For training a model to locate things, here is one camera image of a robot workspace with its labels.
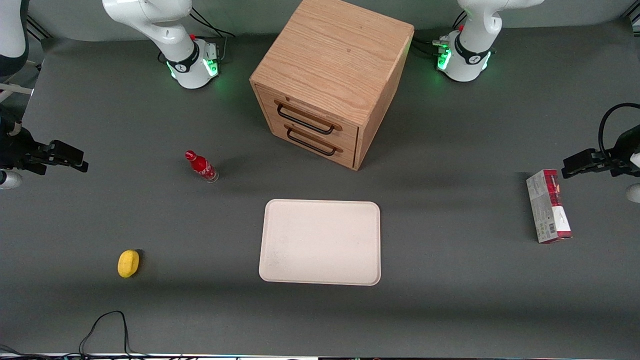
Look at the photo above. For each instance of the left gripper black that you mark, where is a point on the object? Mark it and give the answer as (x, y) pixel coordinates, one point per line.
(623, 152)

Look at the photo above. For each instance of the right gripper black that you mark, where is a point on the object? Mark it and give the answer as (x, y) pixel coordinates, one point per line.
(16, 150)

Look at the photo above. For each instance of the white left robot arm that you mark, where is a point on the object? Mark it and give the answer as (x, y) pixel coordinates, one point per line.
(470, 55)

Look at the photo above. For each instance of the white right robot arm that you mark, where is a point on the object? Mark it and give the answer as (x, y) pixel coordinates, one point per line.
(185, 55)

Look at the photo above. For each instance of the oak wooden drawer cabinet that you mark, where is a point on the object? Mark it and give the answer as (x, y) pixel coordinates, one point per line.
(335, 55)

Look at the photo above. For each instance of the grey and red carton box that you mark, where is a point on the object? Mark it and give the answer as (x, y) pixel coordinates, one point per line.
(546, 210)

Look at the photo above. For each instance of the white metal stand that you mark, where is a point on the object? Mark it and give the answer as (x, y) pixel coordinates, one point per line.
(15, 89)

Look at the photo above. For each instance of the yellow lemon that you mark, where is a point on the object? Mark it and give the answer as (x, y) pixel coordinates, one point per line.
(128, 263)

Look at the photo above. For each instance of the red cola bottle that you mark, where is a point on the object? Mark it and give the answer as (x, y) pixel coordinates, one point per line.
(201, 165)

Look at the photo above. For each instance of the beige plastic tray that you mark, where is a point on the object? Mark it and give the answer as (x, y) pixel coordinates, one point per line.
(320, 242)

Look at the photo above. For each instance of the dark aluminium frame rail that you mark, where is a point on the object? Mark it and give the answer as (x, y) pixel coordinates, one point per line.
(40, 30)
(634, 18)

